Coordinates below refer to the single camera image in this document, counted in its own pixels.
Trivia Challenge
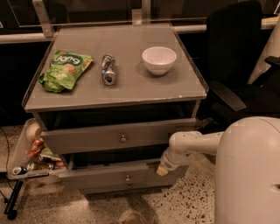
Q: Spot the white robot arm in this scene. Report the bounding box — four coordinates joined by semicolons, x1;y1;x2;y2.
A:
157;116;280;224

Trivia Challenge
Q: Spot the grey drawer cabinet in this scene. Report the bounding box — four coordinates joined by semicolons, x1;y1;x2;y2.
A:
22;24;209;196

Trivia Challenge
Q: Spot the black stand leg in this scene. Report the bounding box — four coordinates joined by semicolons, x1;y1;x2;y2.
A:
3;180;23;221

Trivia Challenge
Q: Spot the white ball in bin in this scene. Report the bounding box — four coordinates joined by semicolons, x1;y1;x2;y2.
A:
26;122;42;142

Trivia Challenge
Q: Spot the green snack bag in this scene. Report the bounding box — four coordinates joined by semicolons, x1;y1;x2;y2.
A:
38;51;94;93

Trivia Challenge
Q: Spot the dark can in bin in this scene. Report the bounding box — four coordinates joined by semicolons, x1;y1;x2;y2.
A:
11;165;27;176

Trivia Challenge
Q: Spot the black cable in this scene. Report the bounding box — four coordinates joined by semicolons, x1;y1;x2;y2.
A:
0;127;16;204

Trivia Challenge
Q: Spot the clear side bin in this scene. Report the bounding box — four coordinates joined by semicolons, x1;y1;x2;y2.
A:
6;117;68;180

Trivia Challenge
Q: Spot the silver soda can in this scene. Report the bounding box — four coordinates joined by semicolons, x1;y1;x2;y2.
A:
101;54;116;86

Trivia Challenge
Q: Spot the grey top drawer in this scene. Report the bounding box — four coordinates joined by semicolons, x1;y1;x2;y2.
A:
42;118;196;154

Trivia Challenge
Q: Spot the white bowl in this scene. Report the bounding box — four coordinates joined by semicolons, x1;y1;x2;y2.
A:
142;46;177;75

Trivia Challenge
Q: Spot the red soda can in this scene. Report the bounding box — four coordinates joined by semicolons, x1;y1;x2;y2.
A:
27;139;44;158

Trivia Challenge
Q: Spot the black office chair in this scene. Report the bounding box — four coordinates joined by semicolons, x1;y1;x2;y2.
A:
197;0;280;134

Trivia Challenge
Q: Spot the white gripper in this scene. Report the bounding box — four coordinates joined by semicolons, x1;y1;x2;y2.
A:
157;146;186;177

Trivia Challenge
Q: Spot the metal railing bar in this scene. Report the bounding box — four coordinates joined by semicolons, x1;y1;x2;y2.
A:
0;17;279;44

